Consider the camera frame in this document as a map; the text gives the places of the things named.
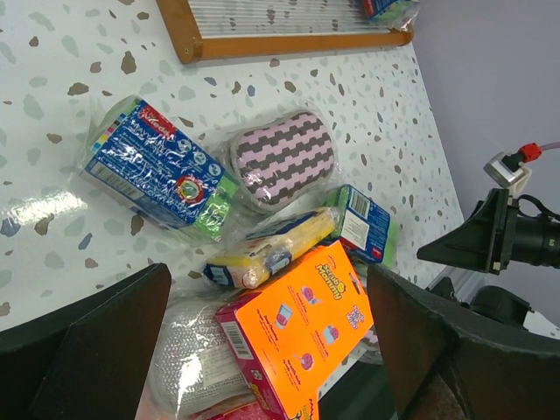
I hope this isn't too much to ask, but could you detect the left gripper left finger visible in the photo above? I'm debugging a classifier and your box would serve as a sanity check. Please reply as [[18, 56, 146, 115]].
[[1, 263, 172, 419]]

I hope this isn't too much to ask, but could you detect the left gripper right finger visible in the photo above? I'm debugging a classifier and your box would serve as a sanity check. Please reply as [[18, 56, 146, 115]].
[[367, 265, 559, 419]]

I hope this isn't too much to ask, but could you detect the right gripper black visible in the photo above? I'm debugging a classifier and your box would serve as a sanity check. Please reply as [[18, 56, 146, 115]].
[[416, 188, 559, 275]]

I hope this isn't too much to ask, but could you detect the pink grey zigzag sponge pack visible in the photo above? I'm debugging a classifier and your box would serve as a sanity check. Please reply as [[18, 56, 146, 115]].
[[225, 108, 337, 214]]

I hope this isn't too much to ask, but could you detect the blue green sponge pack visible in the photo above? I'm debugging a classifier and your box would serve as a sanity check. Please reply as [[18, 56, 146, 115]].
[[328, 184, 398, 268], [80, 95, 239, 242], [361, 0, 420, 32]]

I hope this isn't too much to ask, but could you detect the orange wooden shelf rack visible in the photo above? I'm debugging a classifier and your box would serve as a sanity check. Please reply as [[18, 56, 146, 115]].
[[157, 1, 413, 65]]

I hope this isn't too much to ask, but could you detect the pink grey zigzag pack lower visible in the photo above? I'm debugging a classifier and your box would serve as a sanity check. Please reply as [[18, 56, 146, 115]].
[[348, 326, 383, 365]]

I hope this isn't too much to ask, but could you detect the silver scourer pack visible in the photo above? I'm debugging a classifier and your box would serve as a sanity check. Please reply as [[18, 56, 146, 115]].
[[147, 297, 249, 419]]

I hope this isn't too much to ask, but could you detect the orange Scrub Mommy box back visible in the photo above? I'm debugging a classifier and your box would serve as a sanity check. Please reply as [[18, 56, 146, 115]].
[[215, 241, 374, 419]]

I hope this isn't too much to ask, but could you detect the pink Scrub Mommy box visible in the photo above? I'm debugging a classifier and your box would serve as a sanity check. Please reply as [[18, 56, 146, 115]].
[[211, 402, 270, 420]]

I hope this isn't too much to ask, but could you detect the yellow sponge pack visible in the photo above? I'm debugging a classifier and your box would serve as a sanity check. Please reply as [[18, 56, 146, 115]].
[[204, 206, 340, 289]]

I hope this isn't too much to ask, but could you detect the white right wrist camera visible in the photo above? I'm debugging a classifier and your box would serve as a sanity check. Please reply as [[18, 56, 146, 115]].
[[484, 152, 532, 199]]

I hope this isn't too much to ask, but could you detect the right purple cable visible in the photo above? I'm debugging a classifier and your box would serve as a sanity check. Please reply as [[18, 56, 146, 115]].
[[515, 139, 560, 164]]

